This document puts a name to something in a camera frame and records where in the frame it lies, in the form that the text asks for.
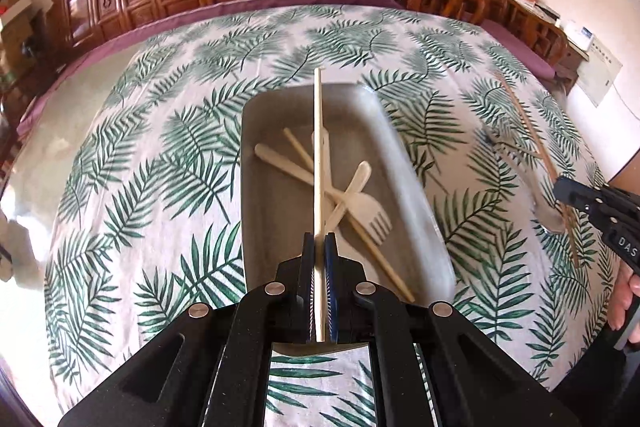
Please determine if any cream plastic fork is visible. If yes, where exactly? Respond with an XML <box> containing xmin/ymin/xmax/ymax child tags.
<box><xmin>254</xmin><ymin>143</ymin><xmax>393</xmax><ymax>242</ymax></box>

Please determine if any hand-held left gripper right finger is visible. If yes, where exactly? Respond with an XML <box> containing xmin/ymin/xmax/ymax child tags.
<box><xmin>324</xmin><ymin>232</ymin><xmax>583</xmax><ymax>427</ymax></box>

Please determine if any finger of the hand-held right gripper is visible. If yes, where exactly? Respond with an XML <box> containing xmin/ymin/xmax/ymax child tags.
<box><xmin>562</xmin><ymin>201</ymin><xmax>608</xmax><ymax>230</ymax></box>
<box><xmin>554</xmin><ymin>176</ymin><xmax>612</xmax><ymax>208</ymax></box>

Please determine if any stack of cardboard boxes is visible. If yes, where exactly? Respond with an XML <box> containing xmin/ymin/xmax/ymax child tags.
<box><xmin>0</xmin><ymin>7</ymin><xmax>46</xmax><ymax>72</ymax></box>

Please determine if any person's right hand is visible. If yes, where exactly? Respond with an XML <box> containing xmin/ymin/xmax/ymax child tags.
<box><xmin>607</xmin><ymin>264</ymin><xmax>640</xmax><ymax>330</ymax></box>

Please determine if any cream chopstick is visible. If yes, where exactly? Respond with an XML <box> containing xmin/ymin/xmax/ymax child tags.
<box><xmin>283</xmin><ymin>128</ymin><xmax>417</xmax><ymax>303</ymax></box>
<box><xmin>312</xmin><ymin>68</ymin><xmax>326</xmax><ymax>343</ymax></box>

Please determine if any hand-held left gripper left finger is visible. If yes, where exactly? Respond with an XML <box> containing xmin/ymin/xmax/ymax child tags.
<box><xmin>57</xmin><ymin>231</ymin><xmax>318</xmax><ymax>427</ymax></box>

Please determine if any leaf print tablecloth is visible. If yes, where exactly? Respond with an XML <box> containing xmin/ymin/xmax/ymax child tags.
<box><xmin>44</xmin><ymin>4</ymin><xmax>618</xmax><ymax>427</ymax></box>

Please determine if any white wall panel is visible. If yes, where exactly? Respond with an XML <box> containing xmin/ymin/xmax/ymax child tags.
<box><xmin>577</xmin><ymin>34</ymin><xmax>623</xmax><ymax>108</ymax></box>

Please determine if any grey metal rectangular container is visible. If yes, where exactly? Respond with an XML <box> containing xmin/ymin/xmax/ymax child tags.
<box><xmin>240</xmin><ymin>83</ymin><xmax>457</xmax><ymax>350</ymax></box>

